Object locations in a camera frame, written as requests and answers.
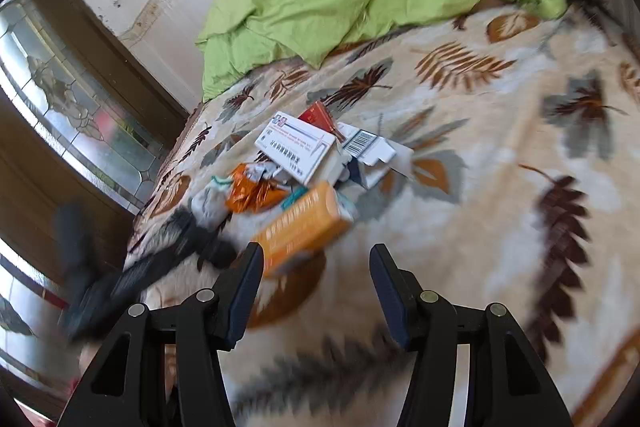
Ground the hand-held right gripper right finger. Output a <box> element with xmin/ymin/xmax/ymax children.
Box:
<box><xmin>369</xmin><ymin>243</ymin><xmax>574</xmax><ymax>427</ymax></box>

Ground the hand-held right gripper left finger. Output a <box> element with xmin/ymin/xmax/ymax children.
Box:
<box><xmin>57</xmin><ymin>243</ymin><xmax>264</xmax><ymax>427</ymax></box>

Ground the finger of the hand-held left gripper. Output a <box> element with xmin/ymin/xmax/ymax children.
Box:
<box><xmin>165</xmin><ymin>208</ymin><xmax>207</xmax><ymax>244</ymax></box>
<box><xmin>114</xmin><ymin>234</ymin><xmax>237</xmax><ymax>300</ymax></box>

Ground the white paper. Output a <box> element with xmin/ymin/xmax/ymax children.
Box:
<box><xmin>191</xmin><ymin>174</ymin><xmax>234</xmax><ymax>229</ymax></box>

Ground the orange foil snack wrapper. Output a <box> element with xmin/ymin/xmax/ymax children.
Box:
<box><xmin>225</xmin><ymin>163</ymin><xmax>292</xmax><ymax>214</ymax></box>

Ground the orange cardboard box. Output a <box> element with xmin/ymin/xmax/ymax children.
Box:
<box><xmin>251</xmin><ymin>181</ymin><xmax>354</xmax><ymax>278</ymax></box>

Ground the white box with blue print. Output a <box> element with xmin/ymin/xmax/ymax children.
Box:
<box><xmin>254</xmin><ymin>111</ymin><xmax>347</xmax><ymax>186</ymax></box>

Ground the blue white open carton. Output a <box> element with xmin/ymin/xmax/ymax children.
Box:
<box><xmin>336</xmin><ymin>123</ymin><xmax>416</xmax><ymax>190</ymax></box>

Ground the red cigarette box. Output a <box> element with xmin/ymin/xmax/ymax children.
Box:
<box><xmin>298</xmin><ymin>102</ymin><xmax>342</xmax><ymax>136</ymax></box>

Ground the wooden door with stained glass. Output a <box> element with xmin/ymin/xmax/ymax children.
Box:
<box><xmin>0</xmin><ymin>0</ymin><xmax>192</xmax><ymax>427</ymax></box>

